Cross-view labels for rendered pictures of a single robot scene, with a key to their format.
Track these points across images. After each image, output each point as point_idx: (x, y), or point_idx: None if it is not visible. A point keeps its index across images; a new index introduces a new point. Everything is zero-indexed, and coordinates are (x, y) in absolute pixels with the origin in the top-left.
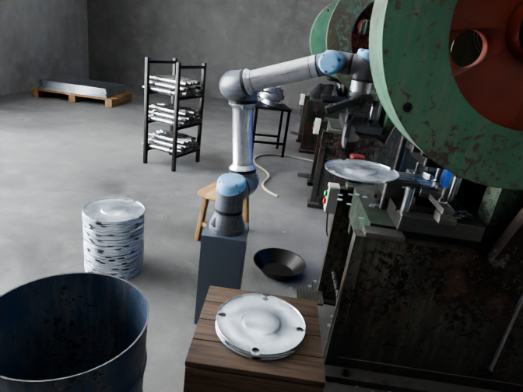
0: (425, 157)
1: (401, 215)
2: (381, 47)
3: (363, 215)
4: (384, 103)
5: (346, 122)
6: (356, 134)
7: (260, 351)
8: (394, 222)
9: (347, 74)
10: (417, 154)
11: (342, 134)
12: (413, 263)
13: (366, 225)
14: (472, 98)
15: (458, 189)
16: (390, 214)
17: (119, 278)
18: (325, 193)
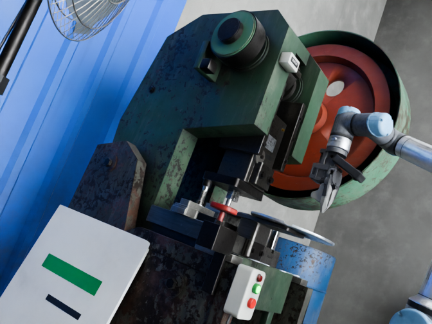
0: (263, 193)
1: (279, 252)
2: (398, 158)
3: (275, 276)
4: (366, 180)
5: (338, 186)
6: (312, 192)
7: None
8: (271, 263)
9: (358, 135)
10: (251, 189)
11: (328, 198)
12: None
13: (284, 281)
14: None
15: (171, 204)
16: (262, 260)
17: None
18: (260, 288)
